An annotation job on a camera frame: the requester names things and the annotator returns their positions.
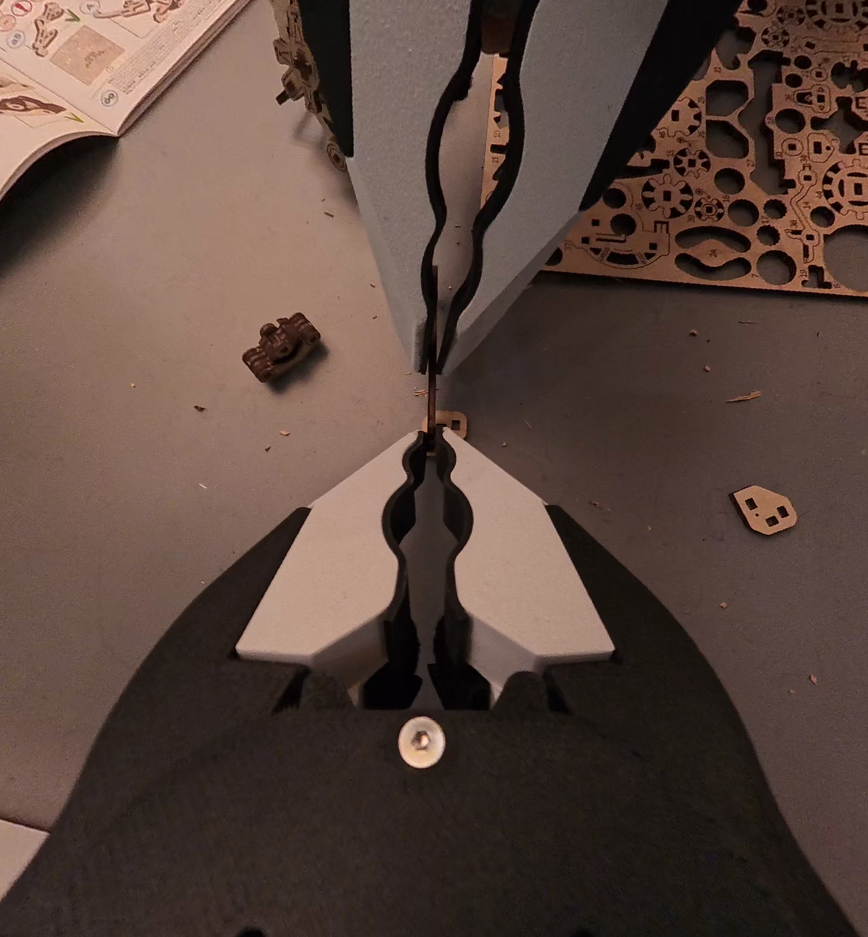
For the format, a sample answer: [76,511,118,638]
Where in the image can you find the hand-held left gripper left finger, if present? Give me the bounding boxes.
[236,430,435,707]

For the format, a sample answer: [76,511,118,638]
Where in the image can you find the laser-cut wooden parts sheet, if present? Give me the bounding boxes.
[478,0,868,301]

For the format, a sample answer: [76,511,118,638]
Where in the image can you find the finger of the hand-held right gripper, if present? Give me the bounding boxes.
[437,0,743,376]
[295,0,476,373]

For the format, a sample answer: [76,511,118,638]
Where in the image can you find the small dark wooden gear assembly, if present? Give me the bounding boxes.
[242,312,324,384]

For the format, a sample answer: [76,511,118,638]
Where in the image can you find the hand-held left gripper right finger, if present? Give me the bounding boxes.
[434,428,617,704]

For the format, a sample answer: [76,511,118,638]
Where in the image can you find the illustrated instruction booklet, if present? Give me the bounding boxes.
[0,0,253,259]

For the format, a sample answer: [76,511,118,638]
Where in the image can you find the long slotted wooden model part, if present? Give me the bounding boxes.
[425,265,441,449]

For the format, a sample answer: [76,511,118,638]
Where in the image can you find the partly built wooden model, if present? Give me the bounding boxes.
[271,0,351,173]

